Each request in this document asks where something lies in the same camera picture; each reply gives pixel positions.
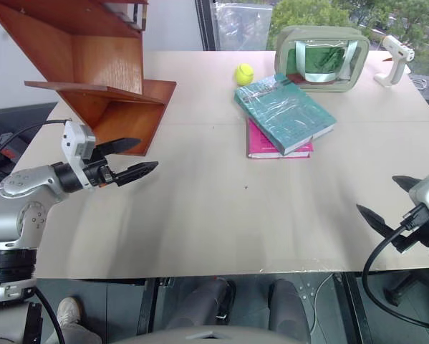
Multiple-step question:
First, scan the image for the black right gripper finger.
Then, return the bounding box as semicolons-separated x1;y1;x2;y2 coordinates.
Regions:
392;175;423;194
356;204;403;239

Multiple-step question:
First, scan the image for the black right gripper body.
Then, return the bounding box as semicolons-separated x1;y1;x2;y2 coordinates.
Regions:
390;219;429;254

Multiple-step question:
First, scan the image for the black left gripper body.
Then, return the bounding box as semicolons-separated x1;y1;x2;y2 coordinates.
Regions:
82;145;117;188

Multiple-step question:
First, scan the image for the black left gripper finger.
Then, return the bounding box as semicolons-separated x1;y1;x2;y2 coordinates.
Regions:
112;161;160;188
95;137;143;157

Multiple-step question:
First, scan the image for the wooden shelf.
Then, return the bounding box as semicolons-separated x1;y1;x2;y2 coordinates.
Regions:
0;0;178;157

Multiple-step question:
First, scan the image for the pink book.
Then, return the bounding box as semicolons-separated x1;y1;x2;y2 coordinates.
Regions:
246;117;314;160

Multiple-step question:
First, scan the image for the teal plastic-wrapped book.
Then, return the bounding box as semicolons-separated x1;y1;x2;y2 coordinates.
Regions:
233;73;338;157

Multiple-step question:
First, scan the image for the black office chair base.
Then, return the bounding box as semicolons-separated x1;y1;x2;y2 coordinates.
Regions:
382;269;423;307

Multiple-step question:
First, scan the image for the black and red equipment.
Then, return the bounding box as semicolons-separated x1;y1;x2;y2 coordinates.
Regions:
0;102;59;187

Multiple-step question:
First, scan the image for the dark rounded robot leg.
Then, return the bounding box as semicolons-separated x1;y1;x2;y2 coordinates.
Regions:
163;277;237;333
268;279;312;344

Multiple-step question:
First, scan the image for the white handheld gun tool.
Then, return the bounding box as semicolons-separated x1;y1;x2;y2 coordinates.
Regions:
373;34;416;88

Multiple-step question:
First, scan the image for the yellow tennis ball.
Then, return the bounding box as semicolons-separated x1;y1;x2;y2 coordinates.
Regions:
234;63;255;86

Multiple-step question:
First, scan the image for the white sneaker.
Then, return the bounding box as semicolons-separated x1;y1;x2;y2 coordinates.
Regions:
56;296;82;328

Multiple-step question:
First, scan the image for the green clear plastic bag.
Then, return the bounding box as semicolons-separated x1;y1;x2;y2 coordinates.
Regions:
274;25;371;94

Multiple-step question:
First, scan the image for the grey trouser leg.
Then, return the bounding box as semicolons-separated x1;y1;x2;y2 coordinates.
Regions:
38;320;103;344

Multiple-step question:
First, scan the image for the grey robot torso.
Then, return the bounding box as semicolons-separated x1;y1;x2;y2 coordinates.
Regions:
110;323;276;344

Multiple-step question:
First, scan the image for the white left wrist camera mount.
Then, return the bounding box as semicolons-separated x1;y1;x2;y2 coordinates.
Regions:
60;120;97;190

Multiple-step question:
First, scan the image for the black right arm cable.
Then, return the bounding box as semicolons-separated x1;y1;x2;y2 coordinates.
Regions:
361;203;429;331

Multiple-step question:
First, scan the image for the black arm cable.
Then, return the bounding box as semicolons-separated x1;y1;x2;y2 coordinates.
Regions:
0;119;73;169
361;203;429;331

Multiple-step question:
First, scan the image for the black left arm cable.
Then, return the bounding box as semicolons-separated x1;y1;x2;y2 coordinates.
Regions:
0;119;73;169

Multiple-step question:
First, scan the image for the thin white cable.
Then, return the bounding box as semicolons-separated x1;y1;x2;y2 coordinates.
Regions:
310;273;339;336

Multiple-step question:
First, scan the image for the black window frame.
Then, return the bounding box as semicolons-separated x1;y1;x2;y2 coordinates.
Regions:
194;0;221;52

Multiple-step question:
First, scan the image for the black robot torso cable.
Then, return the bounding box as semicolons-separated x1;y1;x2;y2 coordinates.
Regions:
32;285;67;344

